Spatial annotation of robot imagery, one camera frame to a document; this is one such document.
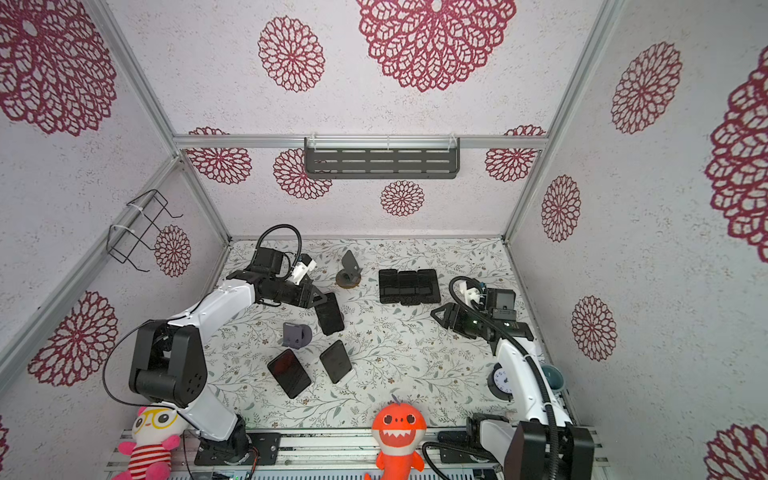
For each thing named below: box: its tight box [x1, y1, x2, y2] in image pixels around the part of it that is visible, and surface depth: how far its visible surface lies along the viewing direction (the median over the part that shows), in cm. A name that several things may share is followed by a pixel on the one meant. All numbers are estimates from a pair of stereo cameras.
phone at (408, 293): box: [398, 271, 421, 305], surface depth 108 cm
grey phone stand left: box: [282, 322, 312, 350], surface depth 91 cm
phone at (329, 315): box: [315, 292, 345, 336], surface depth 90 cm
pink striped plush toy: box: [112, 406, 188, 480], surface depth 71 cm
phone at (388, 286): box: [378, 269, 400, 304], surface depth 108 cm
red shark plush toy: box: [371, 403, 427, 480], surface depth 70 cm
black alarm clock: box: [487, 362, 514, 402], surface depth 83 cm
